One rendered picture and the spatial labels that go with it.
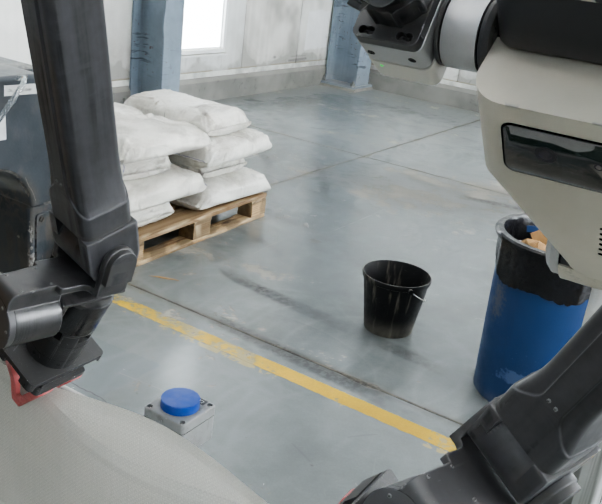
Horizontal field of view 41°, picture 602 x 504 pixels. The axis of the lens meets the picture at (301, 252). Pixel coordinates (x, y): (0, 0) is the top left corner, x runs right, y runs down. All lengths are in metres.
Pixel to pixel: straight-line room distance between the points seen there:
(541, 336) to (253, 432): 1.05
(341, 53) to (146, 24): 3.24
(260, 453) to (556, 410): 2.10
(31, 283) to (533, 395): 0.47
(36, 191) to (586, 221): 0.68
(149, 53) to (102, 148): 6.24
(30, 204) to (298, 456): 1.74
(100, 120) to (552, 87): 0.49
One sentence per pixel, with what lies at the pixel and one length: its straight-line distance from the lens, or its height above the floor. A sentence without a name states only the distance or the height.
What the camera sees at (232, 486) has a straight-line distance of 0.84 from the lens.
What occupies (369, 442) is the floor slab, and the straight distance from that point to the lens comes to 2.74.
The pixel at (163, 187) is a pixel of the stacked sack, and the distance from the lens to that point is 3.86.
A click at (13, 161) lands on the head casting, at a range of 1.01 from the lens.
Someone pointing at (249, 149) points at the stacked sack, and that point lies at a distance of 4.38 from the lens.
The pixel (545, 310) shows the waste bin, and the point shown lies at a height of 0.44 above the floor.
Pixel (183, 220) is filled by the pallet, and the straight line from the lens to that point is 4.08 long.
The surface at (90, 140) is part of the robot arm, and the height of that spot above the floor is 1.34.
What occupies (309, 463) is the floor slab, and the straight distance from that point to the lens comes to 2.60.
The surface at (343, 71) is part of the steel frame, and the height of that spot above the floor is 0.16.
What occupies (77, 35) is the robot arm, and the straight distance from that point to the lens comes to 0.66.
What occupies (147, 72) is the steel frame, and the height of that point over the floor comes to 0.34.
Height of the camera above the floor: 1.52
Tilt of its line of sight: 21 degrees down
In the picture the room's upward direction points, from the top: 7 degrees clockwise
